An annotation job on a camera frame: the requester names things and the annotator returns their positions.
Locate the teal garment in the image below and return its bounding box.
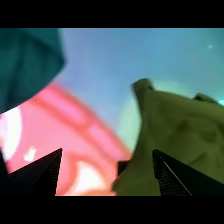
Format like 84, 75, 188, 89
0, 27, 66, 115

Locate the olive green garment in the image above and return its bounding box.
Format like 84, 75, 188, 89
111, 78, 224, 197

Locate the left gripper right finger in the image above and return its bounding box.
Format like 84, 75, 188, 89
152, 148, 224, 197

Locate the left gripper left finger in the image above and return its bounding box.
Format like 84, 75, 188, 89
0, 147, 64, 197

